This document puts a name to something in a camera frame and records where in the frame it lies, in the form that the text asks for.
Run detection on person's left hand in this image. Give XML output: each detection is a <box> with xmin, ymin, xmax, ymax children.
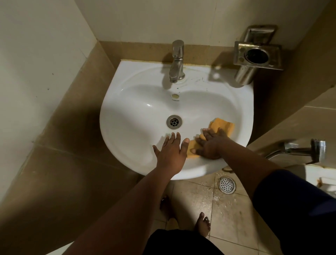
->
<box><xmin>152</xmin><ymin>132</ymin><xmax>190</xmax><ymax>177</ymax></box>

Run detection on person's right hand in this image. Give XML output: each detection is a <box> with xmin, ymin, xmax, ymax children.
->
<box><xmin>190</xmin><ymin>128</ymin><xmax>230</xmax><ymax>160</ymax></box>

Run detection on orange cleaning cloth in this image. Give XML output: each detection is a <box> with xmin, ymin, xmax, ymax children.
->
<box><xmin>186</xmin><ymin>117</ymin><xmax>235</xmax><ymax>159</ymax></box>

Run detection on white ceramic sink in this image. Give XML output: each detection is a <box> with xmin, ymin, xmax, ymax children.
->
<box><xmin>99</xmin><ymin>60</ymin><xmax>254</xmax><ymax>181</ymax></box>

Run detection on person's right forearm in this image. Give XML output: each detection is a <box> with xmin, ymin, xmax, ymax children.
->
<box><xmin>220</xmin><ymin>139</ymin><xmax>283</xmax><ymax>200</ymax></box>

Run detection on person's left forearm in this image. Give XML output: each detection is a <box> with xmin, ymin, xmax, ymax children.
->
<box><xmin>63</xmin><ymin>168</ymin><xmax>174</xmax><ymax>255</ymax></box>

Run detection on steel sink drain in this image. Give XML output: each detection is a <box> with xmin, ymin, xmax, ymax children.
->
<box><xmin>166</xmin><ymin>115</ymin><xmax>183</xmax><ymax>130</ymax></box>

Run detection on person's left foot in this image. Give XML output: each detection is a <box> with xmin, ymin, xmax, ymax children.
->
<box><xmin>159</xmin><ymin>195</ymin><xmax>175</xmax><ymax>220</ymax></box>

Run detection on person's foot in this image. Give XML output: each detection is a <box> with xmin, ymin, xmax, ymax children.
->
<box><xmin>194</xmin><ymin>212</ymin><xmax>211</xmax><ymax>238</ymax></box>
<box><xmin>159</xmin><ymin>195</ymin><xmax>175</xmax><ymax>220</ymax></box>

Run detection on person's right foot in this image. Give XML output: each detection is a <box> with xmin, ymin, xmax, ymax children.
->
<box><xmin>194</xmin><ymin>212</ymin><xmax>211</xmax><ymax>238</ymax></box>

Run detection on chrome sink faucet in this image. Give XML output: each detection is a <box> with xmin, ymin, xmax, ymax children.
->
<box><xmin>169</xmin><ymin>40</ymin><xmax>185</xmax><ymax>83</ymax></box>

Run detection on round steel floor drain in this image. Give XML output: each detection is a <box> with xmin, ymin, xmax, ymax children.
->
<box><xmin>217</xmin><ymin>175</ymin><xmax>237</xmax><ymax>195</ymax></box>

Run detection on beige trousers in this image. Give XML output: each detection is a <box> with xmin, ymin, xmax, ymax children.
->
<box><xmin>165</xmin><ymin>218</ymin><xmax>180</xmax><ymax>231</ymax></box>

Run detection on chrome bidet sprayer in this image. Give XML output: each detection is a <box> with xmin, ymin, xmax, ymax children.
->
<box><xmin>283</xmin><ymin>139</ymin><xmax>327</xmax><ymax>165</ymax></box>

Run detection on white toilet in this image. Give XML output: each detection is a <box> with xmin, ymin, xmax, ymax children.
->
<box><xmin>286</xmin><ymin>164</ymin><xmax>336</xmax><ymax>198</ymax></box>

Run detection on dark blue shirt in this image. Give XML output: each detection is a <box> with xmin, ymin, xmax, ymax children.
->
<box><xmin>143</xmin><ymin>169</ymin><xmax>336</xmax><ymax>255</ymax></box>

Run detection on steel wall tumbler holder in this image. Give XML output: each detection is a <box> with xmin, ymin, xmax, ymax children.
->
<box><xmin>233</xmin><ymin>25</ymin><xmax>285</xmax><ymax>86</ymax></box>

